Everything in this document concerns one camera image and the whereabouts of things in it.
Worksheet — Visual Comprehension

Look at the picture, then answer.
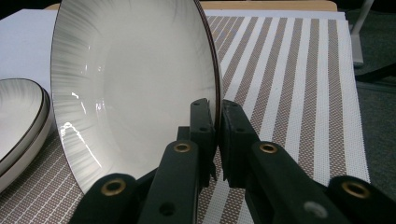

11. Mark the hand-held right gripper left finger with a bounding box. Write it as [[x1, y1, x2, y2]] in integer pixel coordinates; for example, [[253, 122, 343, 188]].
[[138, 97, 218, 224]]

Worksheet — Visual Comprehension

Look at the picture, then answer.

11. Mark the white metal desk frame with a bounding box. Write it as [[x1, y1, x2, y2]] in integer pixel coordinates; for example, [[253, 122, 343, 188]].
[[349, 0, 376, 67]]

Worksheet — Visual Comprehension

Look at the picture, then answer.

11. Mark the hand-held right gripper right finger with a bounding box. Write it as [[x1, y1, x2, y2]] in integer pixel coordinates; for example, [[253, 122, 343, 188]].
[[219, 99, 353, 224]]

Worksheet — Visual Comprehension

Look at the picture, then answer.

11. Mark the brown white striped placemat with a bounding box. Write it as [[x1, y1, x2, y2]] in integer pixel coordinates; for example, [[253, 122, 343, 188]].
[[0, 15, 372, 224]]

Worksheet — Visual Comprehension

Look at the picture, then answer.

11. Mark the black stand leg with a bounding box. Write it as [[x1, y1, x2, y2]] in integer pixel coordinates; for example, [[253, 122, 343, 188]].
[[354, 63, 396, 84]]

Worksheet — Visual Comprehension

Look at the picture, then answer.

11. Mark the white dark-rimmed plate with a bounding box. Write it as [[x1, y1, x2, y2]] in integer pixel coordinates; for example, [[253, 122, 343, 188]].
[[0, 77, 53, 194], [49, 0, 223, 195]]

